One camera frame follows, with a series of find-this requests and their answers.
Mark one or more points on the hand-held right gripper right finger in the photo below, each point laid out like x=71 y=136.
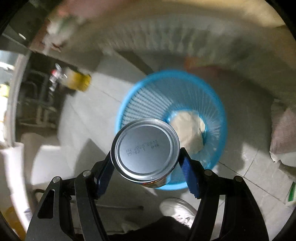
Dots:
x=188 y=176

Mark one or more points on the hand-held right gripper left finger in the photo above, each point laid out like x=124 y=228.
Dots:
x=104 y=178

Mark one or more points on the brown paper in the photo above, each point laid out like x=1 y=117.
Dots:
x=189 y=132

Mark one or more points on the metal can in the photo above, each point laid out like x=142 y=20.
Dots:
x=144 y=148

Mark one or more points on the blue plastic basket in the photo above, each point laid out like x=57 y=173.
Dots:
x=203 y=97

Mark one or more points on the white shoe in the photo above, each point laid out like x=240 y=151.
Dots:
x=173 y=208

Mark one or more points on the dark trousers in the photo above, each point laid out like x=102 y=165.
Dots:
x=150 y=229

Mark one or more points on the yellow cooking oil bottle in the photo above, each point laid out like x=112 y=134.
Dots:
x=76 y=80

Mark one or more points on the white woven sack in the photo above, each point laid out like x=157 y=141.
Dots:
x=284 y=129

